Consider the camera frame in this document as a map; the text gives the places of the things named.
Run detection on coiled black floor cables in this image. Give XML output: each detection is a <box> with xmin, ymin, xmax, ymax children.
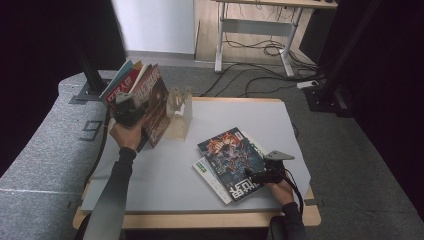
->
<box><xmin>223</xmin><ymin>39</ymin><xmax>318</xmax><ymax>72</ymax></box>

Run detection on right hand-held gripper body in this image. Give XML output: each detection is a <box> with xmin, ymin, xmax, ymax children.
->
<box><xmin>260</xmin><ymin>150</ymin><xmax>296</xmax><ymax>184</ymax></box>

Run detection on dark blue science fiction magazine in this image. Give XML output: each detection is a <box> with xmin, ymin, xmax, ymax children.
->
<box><xmin>197</xmin><ymin>126</ymin><xmax>268</xmax><ymax>204</ymax></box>

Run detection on person's right leg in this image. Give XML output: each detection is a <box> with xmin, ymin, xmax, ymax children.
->
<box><xmin>269</xmin><ymin>215</ymin><xmax>292</xmax><ymax>240</ymax></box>

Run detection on black curtain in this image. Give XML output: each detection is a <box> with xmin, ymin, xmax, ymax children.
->
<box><xmin>0</xmin><ymin>0</ymin><xmax>129</xmax><ymax>176</ymax></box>
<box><xmin>299</xmin><ymin>0</ymin><xmax>424</xmax><ymax>216</ymax></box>

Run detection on beige book rack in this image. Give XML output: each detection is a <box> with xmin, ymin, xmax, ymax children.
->
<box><xmin>164</xmin><ymin>86</ymin><xmax>194</xmax><ymax>141</ymax></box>

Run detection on white-legged desk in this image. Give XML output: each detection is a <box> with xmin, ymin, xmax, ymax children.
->
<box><xmin>213</xmin><ymin>0</ymin><xmax>339</xmax><ymax>78</ymax></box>

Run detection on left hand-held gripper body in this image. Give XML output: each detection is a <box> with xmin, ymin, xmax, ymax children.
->
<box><xmin>112</xmin><ymin>92</ymin><xmax>143</xmax><ymax>128</ymax></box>

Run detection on person's right hand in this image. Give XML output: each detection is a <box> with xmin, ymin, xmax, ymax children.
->
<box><xmin>264</xmin><ymin>176</ymin><xmax>296</xmax><ymax>206</ymax></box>

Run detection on person's left hand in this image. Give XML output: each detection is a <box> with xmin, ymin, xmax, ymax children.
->
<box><xmin>109</xmin><ymin>120</ymin><xmax>144</xmax><ymax>151</ymax></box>

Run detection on white power strip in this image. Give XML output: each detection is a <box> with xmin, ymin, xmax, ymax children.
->
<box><xmin>296</xmin><ymin>79</ymin><xmax>319</xmax><ymax>90</ymax></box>

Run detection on light wooden table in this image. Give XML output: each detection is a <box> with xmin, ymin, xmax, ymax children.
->
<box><xmin>72</xmin><ymin>95</ymin><xmax>323</xmax><ymax>231</ymax></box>

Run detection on black floor cable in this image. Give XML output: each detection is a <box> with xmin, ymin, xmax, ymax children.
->
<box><xmin>199</xmin><ymin>61</ymin><xmax>321</xmax><ymax>98</ymax></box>
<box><xmin>244</xmin><ymin>75</ymin><xmax>298</xmax><ymax>98</ymax></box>

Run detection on white book green lettering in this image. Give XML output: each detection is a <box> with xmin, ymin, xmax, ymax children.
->
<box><xmin>192</xmin><ymin>129</ymin><xmax>268</xmax><ymax>205</ymax></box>

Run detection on black metal stand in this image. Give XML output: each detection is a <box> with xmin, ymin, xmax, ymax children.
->
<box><xmin>74</xmin><ymin>49</ymin><xmax>114</xmax><ymax>103</ymax></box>
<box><xmin>301</xmin><ymin>0</ymin><xmax>384</xmax><ymax>118</ymax></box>

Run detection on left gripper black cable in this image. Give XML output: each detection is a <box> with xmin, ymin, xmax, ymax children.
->
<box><xmin>83</xmin><ymin>109</ymin><xmax>113</xmax><ymax>188</ymax></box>

